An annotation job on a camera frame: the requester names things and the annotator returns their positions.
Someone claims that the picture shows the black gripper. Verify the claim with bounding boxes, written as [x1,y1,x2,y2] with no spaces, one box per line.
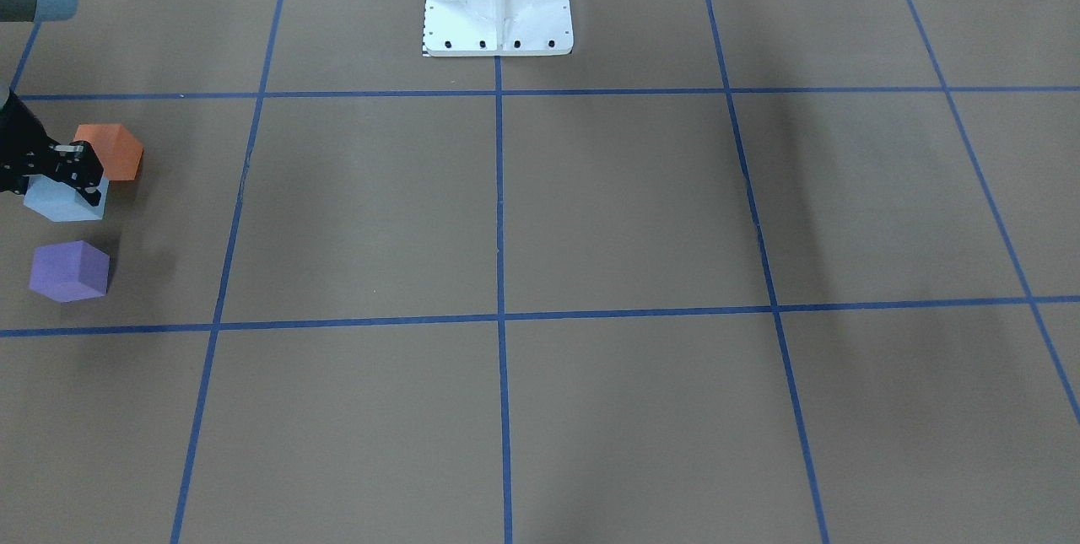
[1,91,104,208]

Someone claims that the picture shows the light blue foam block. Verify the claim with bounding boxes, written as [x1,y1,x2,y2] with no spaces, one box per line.
[23,175,110,225]

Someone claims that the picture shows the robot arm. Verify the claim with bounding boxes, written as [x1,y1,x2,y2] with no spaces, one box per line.
[1,0,105,208]

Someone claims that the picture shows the orange foam block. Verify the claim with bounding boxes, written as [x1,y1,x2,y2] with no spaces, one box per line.
[75,124,143,182]

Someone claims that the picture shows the purple foam block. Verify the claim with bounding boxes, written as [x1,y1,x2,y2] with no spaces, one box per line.
[30,240,111,303]

